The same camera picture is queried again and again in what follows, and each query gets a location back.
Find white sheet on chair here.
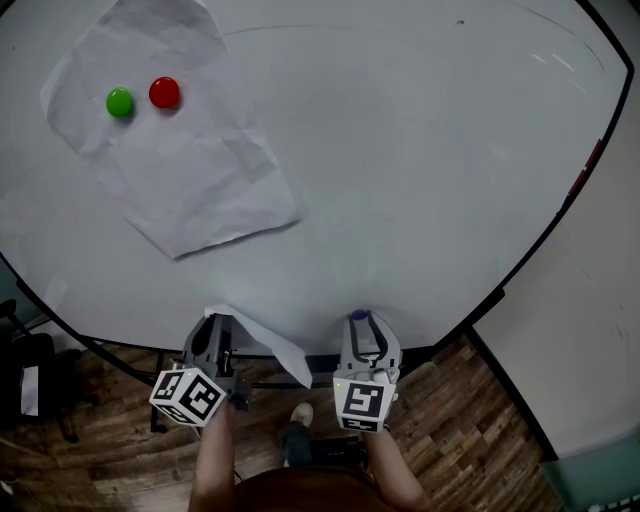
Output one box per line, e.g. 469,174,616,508
19,365,40,417

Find large whiteboard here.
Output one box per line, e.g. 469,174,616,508
0,0,636,362

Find person's dark trouser leg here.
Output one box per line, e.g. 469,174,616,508
278,421,315,468

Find red marker on board edge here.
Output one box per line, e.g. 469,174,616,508
566,138,604,197

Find black office chair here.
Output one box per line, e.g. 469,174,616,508
0,298,101,445

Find large white paper sheet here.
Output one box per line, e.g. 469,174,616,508
39,0,307,261

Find black whiteboard stand frame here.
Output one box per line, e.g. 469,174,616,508
74,335,351,435

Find green round magnet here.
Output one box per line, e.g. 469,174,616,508
105,86,135,119

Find person's brown shirt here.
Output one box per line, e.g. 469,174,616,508
232,463,392,512

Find red round magnet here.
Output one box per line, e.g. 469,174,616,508
148,75,181,110

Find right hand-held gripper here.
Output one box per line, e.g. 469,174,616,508
332,309,404,434

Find person's left forearm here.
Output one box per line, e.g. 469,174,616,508
188,402,239,512

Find teal glass panel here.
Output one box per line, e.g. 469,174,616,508
538,432,640,512

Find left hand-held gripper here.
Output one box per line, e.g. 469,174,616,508
148,313,252,428

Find person's white shoe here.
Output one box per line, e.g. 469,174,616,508
289,401,315,429

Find person's right forearm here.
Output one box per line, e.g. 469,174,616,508
358,428,434,512

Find small white paper sheet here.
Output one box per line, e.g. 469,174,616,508
204,303,314,390

